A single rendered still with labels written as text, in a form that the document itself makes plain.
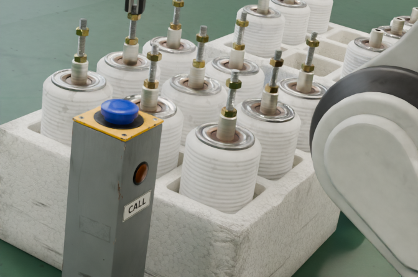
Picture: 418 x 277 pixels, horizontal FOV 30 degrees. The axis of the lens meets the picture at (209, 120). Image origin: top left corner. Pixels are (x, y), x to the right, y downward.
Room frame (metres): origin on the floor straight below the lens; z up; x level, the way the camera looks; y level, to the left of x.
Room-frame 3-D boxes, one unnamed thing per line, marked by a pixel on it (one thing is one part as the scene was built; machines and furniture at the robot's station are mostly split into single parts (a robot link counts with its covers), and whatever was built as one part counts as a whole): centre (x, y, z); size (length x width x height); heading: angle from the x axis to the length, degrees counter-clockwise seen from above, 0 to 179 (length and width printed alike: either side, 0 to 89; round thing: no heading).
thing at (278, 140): (0.99, -0.08, 0.16); 0.10 x 0.10 x 0.18
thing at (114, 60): (1.10, 0.13, 0.25); 0.08 x 0.08 x 0.01
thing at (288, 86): (1.10, -0.13, 0.25); 0.08 x 0.08 x 0.01
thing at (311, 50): (1.10, -0.13, 0.30); 0.01 x 0.01 x 0.08
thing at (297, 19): (1.59, -0.13, 0.16); 0.10 x 0.10 x 0.18
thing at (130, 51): (1.10, 0.13, 0.26); 0.02 x 0.02 x 0.03
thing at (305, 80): (1.10, -0.13, 0.26); 0.02 x 0.02 x 0.03
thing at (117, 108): (0.76, 0.10, 0.32); 0.04 x 0.04 x 0.02
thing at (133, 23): (1.10, 0.13, 0.30); 0.01 x 0.01 x 0.08
